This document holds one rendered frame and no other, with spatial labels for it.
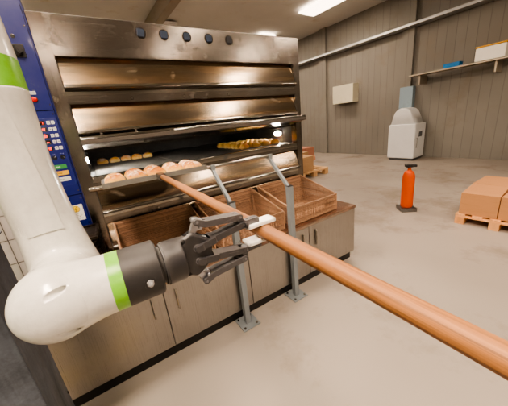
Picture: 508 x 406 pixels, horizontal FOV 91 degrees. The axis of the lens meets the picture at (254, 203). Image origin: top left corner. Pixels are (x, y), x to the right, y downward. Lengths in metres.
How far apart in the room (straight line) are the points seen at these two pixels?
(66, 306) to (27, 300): 0.04
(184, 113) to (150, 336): 1.52
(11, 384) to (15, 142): 0.62
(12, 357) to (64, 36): 1.64
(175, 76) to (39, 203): 1.67
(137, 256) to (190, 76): 1.80
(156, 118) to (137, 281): 1.66
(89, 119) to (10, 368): 1.41
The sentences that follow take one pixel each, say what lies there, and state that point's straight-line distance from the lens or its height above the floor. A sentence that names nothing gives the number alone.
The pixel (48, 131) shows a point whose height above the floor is 1.48.
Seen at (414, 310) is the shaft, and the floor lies 1.20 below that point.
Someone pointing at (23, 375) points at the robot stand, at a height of 0.88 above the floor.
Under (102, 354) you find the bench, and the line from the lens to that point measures 1.81.
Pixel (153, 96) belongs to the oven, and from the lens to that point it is 2.01.
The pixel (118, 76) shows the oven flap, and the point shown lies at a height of 1.78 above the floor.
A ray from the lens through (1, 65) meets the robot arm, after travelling 0.55.
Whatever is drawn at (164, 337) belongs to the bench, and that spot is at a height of 0.20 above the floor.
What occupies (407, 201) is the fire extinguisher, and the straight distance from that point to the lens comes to 4.09.
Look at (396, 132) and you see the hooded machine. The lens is 8.15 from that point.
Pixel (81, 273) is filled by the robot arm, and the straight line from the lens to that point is 0.43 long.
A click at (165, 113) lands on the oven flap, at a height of 1.54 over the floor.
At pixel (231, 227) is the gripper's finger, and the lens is 0.48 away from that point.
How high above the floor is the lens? 1.41
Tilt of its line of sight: 18 degrees down
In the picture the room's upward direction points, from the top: 6 degrees counter-clockwise
